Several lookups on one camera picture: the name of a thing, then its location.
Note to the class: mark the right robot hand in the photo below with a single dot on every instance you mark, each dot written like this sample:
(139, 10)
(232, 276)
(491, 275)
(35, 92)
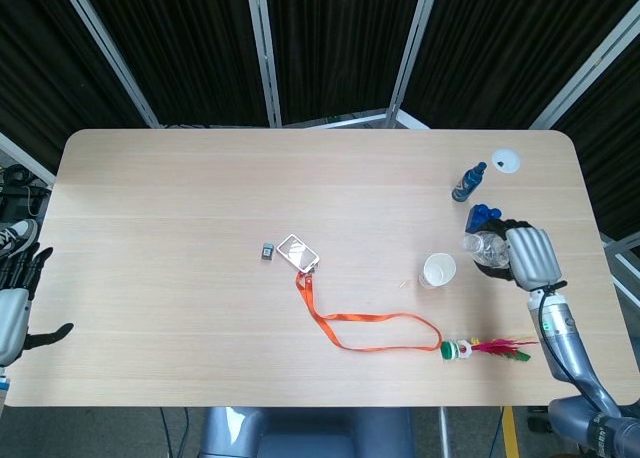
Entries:
(532, 255)

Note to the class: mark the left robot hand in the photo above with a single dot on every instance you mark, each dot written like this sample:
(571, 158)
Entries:
(12, 318)

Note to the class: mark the transparent plastic water bottle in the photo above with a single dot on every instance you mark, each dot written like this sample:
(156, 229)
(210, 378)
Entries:
(487, 250)

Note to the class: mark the white paper cup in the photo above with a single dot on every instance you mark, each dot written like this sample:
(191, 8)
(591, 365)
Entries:
(439, 270)

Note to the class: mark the blue spray bottle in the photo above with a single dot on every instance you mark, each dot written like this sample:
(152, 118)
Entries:
(466, 183)

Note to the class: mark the blue toy building block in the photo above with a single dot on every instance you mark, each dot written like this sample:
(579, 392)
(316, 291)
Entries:
(477, 217)

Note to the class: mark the black and white sneaker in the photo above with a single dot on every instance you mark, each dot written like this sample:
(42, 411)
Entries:
(17, 233)

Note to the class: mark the white round lid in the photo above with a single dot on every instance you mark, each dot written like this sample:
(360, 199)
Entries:
(507, 160)

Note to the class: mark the feather shuttlecock green base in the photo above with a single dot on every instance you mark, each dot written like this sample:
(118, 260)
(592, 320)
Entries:
(452, 350)

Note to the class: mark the black fabric partition panel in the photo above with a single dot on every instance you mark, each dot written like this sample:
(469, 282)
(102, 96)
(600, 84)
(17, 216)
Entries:
(45, 63)
(505, 43)
(185, 48)
(340, 43)
(607, 143)

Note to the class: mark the metal table leg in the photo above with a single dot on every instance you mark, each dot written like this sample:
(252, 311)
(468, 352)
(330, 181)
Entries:
(444, 433)

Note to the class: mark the clear badge holder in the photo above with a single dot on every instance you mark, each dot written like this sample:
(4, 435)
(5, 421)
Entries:
(297, 252)

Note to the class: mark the blue-grey robot torso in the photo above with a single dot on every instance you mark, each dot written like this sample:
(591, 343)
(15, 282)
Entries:
(305, 433)

